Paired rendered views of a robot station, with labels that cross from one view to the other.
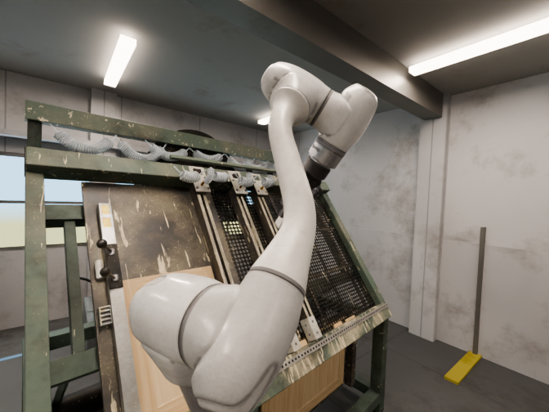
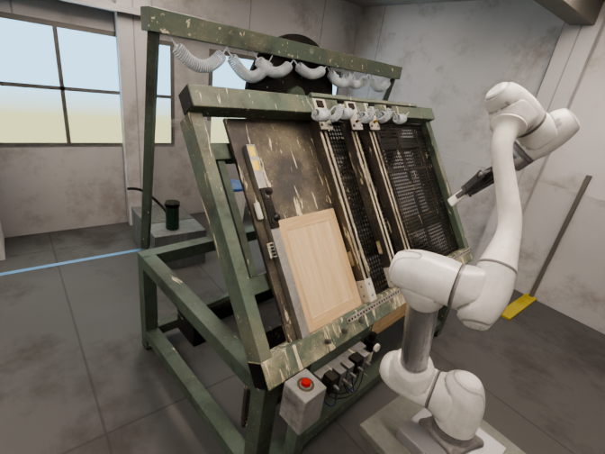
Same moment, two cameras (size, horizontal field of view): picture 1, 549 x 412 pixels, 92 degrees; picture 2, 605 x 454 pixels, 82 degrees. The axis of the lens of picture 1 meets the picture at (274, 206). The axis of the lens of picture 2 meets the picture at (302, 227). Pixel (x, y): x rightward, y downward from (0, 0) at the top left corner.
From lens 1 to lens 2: 0.79 m
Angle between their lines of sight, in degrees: 22
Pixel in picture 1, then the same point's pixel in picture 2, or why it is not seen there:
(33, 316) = (233, 249)
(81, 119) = (197, 29)
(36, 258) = (221, 202)
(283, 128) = (509, 155)
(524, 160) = not seen: outside the picture
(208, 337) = (474, 295)
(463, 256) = (555, 204)
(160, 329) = (436, 286)
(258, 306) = (501, 283)
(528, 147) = not seen: outside the picture
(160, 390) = (312, 306)
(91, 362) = (264, 284)
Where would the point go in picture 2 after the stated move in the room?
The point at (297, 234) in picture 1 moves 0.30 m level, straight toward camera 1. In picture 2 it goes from (515, 240) to (586, 304)
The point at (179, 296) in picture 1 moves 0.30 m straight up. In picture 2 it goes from (446, 270) to (483, 164)
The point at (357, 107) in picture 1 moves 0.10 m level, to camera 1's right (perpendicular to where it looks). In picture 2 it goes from (563, 134) to (594, 139)
